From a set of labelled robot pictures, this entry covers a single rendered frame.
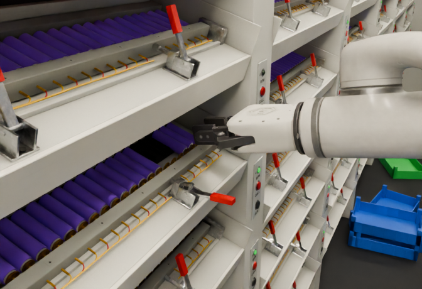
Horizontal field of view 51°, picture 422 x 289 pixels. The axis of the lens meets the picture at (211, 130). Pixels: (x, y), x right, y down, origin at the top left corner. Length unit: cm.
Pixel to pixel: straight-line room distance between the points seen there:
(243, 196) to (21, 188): 52
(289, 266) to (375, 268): 75
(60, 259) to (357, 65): 41
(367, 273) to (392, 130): 157
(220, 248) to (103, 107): 48
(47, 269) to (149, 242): 14
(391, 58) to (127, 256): 39
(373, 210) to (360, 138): 178
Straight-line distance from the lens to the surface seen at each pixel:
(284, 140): 60
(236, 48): 74
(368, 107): 57
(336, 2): 140
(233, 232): 88
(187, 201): 64
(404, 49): 54
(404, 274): 215
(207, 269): 83
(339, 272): 207
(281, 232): 126
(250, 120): 62
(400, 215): 235
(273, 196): 105
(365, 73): 57
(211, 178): 72
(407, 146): 57
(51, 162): 40
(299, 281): 171
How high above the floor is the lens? 127
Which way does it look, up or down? 22 degrees down
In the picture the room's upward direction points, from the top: straight up
